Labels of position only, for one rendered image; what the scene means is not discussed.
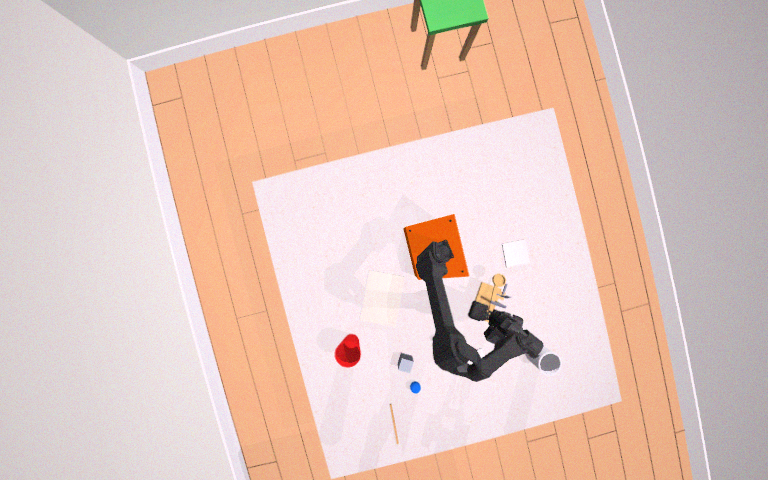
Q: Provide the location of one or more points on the tan wooden catapult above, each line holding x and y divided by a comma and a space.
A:
488, 295

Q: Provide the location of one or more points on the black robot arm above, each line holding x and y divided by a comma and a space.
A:
450, 350

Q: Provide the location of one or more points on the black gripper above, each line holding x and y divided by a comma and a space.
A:
479, 312

